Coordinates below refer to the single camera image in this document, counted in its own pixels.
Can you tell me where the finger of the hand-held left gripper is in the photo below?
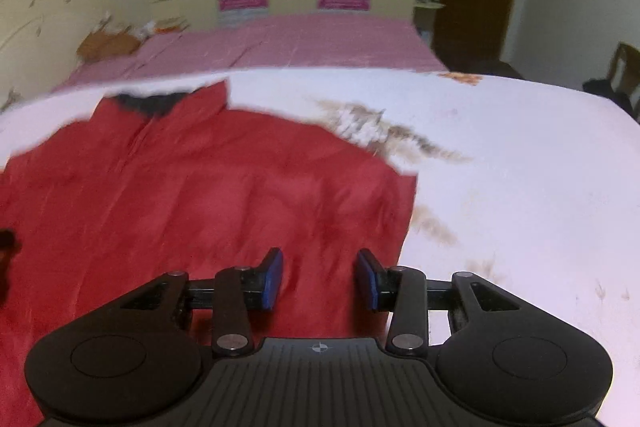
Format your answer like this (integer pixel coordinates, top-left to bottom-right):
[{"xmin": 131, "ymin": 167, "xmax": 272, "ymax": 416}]
[{"xmin": 0, "ymin": 228, "xmax": 22, "ymax": 305}]

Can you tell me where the cream headboard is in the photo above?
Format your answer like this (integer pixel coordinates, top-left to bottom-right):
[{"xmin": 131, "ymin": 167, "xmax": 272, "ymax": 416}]
[{"xmin": 0, "ymin": 0, "xmax": 147, "ymax": 108}]

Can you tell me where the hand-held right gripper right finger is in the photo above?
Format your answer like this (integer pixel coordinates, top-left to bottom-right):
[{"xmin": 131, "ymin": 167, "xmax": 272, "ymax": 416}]
[{"xmin": 354, "ymin": 248, "xmax": 523, "ymax": 356}]

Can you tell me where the wooden chair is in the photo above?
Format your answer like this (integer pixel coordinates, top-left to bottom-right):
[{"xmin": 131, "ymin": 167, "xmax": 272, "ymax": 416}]
[{"xmin": 606, "ymin": 42, "xmax": 640, "ymax": 118}]

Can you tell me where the red padded jacket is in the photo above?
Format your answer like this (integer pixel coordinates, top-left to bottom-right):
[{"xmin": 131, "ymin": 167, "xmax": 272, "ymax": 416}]
[{"xmin": 0, "ymin": 79, "xmax": 418, "ymax": 427}]

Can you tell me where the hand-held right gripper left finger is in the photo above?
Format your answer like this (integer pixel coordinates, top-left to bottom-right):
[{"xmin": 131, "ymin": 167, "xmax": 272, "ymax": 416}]
[{"xmin": 117, "ymin": 248, "xmax": 284, "ymax": 356}]

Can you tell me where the pink bedsheet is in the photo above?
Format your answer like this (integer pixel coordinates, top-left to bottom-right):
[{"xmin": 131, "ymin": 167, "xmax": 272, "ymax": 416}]
[{"xmin": 52, "ymin": 14, "xmax": 448, "ymax": 94}]

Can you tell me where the white floral blanket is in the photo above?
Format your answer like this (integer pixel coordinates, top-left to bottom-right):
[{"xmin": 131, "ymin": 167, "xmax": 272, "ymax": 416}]
[{"xmin": 0, "ymin": 69, "xmax": 640, "ymax": 427}]

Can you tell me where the wicker basket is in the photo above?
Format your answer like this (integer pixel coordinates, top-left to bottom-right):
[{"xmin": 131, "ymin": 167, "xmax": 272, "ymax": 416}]
[{"xmin": 76, "ymin": 28, "xmax": 142, "ymax": 60}]

